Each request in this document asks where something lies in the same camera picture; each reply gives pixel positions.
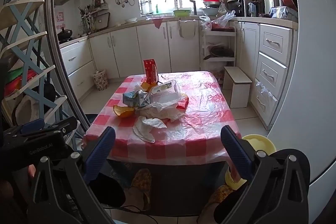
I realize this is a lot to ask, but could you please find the white refrigerator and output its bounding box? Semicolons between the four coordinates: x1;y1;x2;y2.
268;0;335;223

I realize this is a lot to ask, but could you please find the orange peel piece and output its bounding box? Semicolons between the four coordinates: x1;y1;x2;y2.
113;105;135;118

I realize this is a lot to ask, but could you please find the yellow patterned slipper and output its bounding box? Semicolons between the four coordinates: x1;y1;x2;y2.
199;184;234;219
131;168;152;211

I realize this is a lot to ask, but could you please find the floral waste basket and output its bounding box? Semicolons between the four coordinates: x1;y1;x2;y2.
92;69;108;91

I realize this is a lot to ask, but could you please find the white plastic bag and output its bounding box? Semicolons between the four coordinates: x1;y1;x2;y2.
135;93;186;122

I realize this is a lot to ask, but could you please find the white electric kettle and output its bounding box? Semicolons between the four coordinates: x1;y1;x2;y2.
264;0;279;14

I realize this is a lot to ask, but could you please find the green basin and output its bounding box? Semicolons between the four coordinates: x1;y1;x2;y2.
173;9;191;18

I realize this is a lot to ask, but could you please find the left hand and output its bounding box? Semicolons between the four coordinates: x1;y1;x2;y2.
27;164;36;178

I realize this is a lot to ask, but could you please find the black wok pot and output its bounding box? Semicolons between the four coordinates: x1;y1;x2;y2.
58;27;73;43

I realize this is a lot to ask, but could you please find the blue milk carton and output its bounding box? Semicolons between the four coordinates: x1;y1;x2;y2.
122;90;150;108

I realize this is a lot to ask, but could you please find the red checkered tablecloth table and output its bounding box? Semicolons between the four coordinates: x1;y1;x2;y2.
83;70;242;166

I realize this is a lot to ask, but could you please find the red paper snack bag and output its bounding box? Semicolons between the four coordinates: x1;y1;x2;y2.
143;59;159;85

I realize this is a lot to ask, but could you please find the white step stool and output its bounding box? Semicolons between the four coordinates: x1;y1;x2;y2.
223;67;252;109

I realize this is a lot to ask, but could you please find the white tissue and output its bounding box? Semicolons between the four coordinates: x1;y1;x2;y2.
133;116;167;143

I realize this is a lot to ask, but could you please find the blue white folding rack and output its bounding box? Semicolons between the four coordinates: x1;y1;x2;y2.
1;0;67;124

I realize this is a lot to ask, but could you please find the yellow trash bin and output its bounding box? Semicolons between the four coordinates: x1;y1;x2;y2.
225;134;277;190

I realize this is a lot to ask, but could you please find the white storage rack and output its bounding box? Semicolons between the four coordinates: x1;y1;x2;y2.
199;26;238;72

